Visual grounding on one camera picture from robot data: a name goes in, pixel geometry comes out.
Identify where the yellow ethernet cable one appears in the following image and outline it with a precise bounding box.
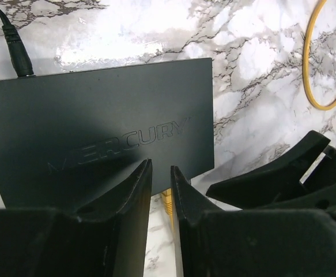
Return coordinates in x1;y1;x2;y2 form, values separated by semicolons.
302;0;336;111

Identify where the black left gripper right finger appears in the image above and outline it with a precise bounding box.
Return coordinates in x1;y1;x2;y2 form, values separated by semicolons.
170;166;336;276

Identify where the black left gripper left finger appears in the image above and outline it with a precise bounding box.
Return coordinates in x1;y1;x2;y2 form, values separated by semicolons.
0;159;152;276

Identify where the yellow ethernet cable two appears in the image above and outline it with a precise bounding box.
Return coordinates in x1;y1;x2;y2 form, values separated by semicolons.
160;189;178;240

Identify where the thin black adapter output cable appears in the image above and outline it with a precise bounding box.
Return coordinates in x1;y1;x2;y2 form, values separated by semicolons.
0;0;35;78

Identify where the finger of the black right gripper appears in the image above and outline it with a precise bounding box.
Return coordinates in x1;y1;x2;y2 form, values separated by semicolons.
206;130;330;207

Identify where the black network switch box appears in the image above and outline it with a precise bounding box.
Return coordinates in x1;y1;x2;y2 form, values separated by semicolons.
0;58;214;209

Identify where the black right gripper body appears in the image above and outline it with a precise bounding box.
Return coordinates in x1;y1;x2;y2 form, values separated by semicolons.
259;89;336;243

